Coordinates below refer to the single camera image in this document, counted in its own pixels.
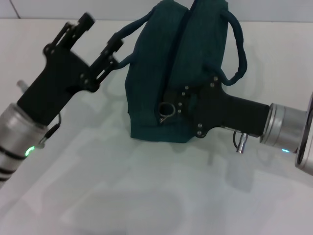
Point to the dark blue fabric bag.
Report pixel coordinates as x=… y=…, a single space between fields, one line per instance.
x=156 y=73

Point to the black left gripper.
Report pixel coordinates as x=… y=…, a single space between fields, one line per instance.
x=53 y=83

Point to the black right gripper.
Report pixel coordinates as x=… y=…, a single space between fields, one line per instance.
x=227 y=110

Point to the silver left gripper connector stub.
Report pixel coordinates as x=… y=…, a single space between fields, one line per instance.
x=21 y=85

